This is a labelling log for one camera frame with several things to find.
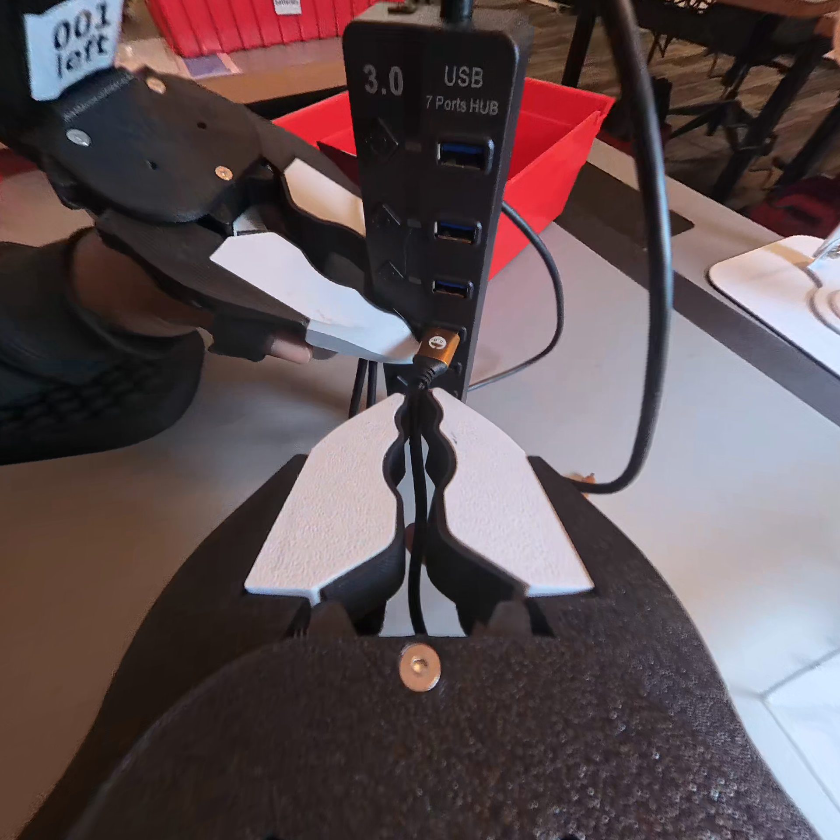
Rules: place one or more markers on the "person's left hand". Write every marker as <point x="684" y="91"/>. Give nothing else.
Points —
<point x="124" y="289"/>

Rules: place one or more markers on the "white document stand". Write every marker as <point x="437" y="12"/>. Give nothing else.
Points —
<point x="768" y="289"/>

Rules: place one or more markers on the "red bag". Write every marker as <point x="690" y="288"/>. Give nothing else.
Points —
<point x="807" y="203"/>

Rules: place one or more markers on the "brown top work table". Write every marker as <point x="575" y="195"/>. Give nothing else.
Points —
<point x="754" y="6"/>

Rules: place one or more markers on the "person's left forearm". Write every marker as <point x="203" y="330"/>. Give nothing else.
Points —
<point x="33" y="308"/>

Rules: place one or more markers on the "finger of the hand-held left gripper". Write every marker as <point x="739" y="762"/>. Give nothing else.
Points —
<point x="315" y="302"/>
<point x="328" y="197"/>

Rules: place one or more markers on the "red ribbed bin white label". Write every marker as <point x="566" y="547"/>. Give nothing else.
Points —
<point x="229" y="23"/>

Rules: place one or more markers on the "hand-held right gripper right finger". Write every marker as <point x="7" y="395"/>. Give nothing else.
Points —
<point x="512" y="518"/>

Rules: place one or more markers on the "red plastic bin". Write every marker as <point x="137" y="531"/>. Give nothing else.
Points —
<point x="558" y="144"/>

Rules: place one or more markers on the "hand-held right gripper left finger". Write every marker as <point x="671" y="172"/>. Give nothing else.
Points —
<point x="328" y="518"/>

